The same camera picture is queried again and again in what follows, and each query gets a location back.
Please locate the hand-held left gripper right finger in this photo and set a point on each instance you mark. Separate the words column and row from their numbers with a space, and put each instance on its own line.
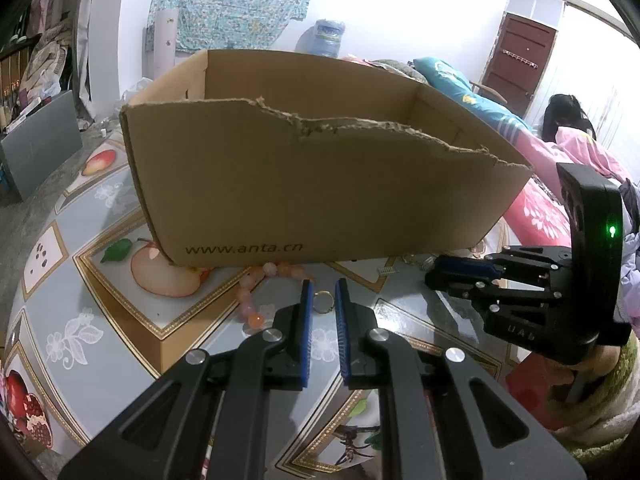
column 342, row 330

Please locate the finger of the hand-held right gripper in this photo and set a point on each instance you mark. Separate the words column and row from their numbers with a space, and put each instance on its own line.
column 450, row 283
column 465, row 265

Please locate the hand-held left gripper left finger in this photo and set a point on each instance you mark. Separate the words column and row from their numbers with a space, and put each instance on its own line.
column 306, row 330

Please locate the small white paper scrap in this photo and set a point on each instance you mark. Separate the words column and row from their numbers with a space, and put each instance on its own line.
column 385, row 270

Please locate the brown cardboard box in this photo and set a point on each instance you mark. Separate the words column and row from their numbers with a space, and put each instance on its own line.
column 300, row 185

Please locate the pink floral blanket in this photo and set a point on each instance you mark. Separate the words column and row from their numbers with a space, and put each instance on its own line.
column 540, row 215

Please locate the teal printed pillow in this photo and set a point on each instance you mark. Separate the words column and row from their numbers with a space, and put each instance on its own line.
column 450, row 77

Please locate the brown patterned cushion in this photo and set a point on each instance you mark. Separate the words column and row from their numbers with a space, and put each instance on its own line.
column 390, row 67

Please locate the brown wooden door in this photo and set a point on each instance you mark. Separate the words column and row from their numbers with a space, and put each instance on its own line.
column 520, row 60

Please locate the blue water jug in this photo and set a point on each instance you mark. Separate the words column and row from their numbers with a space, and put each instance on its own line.
column 327, row 37

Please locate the white plastic bag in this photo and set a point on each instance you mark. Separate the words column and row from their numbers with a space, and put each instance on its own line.
column 137, row 89

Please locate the white spotted roll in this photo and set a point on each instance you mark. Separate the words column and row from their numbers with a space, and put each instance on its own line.
column 165, row 40

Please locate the grey box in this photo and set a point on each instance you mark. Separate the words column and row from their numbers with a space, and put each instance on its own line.
column 40, row 145

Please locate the teal floral hanging cloth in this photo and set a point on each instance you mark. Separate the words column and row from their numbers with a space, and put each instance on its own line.
column 230, row 0

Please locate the pile of clothes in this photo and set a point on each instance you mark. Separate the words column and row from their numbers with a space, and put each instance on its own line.
column 47, row 60

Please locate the hanging clothes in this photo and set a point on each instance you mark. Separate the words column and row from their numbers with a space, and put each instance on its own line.
column 47, row 5

